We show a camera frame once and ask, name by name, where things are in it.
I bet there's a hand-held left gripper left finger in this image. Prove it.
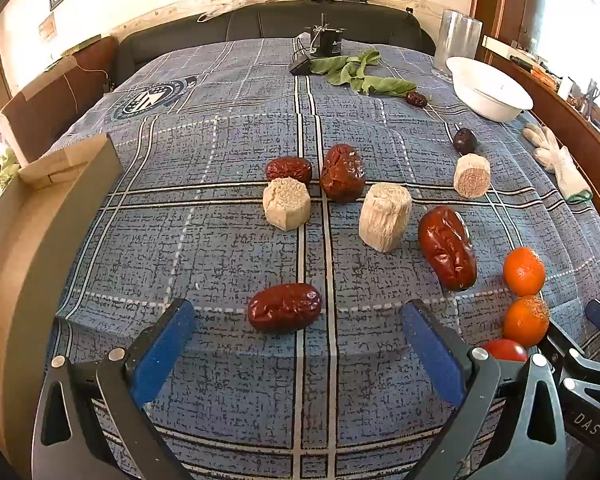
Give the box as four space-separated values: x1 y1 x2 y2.
31 298 197 480

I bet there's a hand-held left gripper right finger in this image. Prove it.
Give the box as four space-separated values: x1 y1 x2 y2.
401 298 568 480

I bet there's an orange mandarin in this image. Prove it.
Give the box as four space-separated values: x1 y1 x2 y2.
502 295 551 348
502 246 547 297

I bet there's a red tomato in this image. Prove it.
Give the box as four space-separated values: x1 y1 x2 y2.
484 338 529 363

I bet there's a blue plaid blanket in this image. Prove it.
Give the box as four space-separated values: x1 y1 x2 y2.
45 37 600 480

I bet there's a peeled sugarcane piece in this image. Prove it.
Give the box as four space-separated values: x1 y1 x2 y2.
358 182 413 253
453 153 492 199
262 176 312 232

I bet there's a tan cardboard box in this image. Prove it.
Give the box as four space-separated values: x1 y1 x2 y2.
0 135 111 461

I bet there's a white cotton glove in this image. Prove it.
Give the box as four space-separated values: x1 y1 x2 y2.
522 122 593 205

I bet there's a brown wooden shelf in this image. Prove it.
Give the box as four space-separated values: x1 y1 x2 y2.
480 35 600 241

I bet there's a large wrinkled red date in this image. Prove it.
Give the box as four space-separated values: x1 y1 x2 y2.
319 143 367 204

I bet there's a dark purple plum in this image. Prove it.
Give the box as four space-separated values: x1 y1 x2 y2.
452 127 479 155

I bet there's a white bowl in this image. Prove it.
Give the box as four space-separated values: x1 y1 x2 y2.
445 56 535 123

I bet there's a brown cardboard box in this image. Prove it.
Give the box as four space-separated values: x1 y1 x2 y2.
0 35 118 166

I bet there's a green leafy vegetable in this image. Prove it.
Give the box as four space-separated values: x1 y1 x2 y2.
310 49 418 96

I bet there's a clear glass vase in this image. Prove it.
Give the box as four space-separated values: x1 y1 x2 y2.
431 9 482 81

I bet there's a black cylindrical device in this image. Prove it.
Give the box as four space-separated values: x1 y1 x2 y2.
305 12 348 58

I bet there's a black leather sofa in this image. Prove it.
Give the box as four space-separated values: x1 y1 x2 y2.
115 2 436 86

